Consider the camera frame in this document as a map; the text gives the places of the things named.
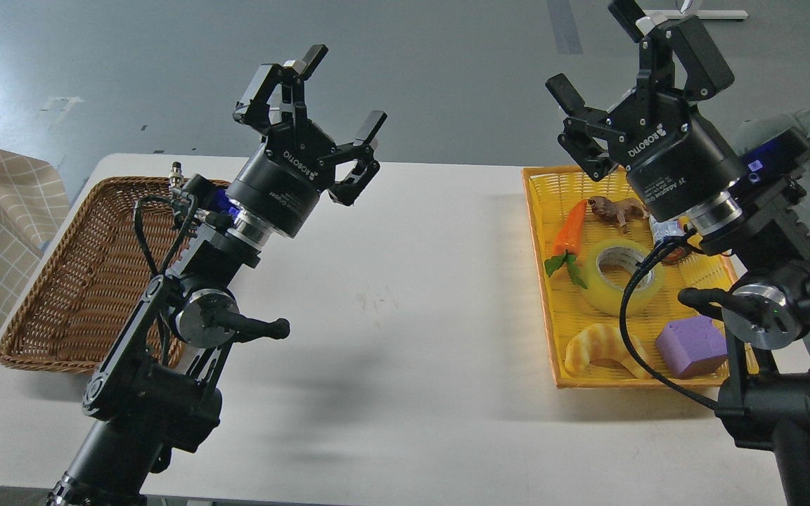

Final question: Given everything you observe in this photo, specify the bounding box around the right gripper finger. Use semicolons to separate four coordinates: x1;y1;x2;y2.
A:
544;73;627;181
608;1;734;106

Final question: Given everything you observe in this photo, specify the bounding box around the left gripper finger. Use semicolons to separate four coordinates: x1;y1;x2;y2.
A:
233;44;329;141
317;111;387;206

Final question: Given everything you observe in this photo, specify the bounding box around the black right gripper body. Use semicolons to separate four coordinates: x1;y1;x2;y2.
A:
610;93;746;221

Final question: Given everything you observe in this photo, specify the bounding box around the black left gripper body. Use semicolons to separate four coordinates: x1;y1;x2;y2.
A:
227;126;335;239

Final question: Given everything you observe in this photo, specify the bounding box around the yellow tape roll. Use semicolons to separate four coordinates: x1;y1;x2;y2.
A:
579;239;666;317

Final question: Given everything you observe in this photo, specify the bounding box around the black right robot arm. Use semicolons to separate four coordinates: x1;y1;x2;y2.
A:
546;1;810;505

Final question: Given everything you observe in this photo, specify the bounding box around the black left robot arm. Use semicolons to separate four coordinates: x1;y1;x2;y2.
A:
47;44;387;505

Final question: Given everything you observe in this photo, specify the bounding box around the small blue can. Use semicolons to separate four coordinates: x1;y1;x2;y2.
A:
648;215;692;266

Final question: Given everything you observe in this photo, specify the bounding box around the brown toy animal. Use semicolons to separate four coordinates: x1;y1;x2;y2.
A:
586;195;650;234

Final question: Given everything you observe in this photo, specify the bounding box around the white stand base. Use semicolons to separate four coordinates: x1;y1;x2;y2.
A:
643;1;750;22

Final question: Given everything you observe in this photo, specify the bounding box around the orange toy carrot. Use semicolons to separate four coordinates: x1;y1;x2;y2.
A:
544;199;588;290

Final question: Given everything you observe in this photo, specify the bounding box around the yellow plastic basket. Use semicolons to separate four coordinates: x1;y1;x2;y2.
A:
522;166;738;389

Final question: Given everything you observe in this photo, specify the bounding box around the purple foam block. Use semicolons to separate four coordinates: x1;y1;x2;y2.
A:
655;315;728;380

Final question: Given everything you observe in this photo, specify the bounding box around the toy croissant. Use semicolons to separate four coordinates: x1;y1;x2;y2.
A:
565;323;653;380

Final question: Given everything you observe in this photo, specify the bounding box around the brown wicker basket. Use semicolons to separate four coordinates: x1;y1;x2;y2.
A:
0;176;191;374

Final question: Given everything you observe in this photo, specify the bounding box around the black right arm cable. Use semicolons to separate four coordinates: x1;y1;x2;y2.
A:
619;235;722;412

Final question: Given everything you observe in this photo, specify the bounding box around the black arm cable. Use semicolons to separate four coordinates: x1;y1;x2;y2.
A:
132;197;198;352
619;235;722;412

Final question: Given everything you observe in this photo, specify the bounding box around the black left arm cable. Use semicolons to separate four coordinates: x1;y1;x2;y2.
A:
132;197;198;352

